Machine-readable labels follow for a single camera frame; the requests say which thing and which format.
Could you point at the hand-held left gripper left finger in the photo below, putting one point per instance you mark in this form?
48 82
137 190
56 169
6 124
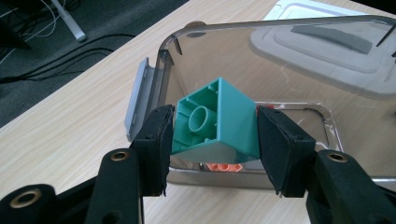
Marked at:
154 149

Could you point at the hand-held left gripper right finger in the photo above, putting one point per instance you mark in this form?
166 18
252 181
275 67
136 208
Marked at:
283 149

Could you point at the red toy brick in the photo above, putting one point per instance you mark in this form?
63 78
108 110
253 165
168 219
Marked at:
267 107

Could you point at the teal toy brick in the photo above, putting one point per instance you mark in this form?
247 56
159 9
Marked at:
230 124

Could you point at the orange toy brick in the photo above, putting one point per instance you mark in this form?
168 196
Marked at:
224 167

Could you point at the clear brown plastic storage box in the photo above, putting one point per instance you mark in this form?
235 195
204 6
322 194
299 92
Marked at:
199 62

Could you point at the dark round table grommet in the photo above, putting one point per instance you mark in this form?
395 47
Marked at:
194 24

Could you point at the white metal desk frame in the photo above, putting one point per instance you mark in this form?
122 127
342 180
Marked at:
70 21

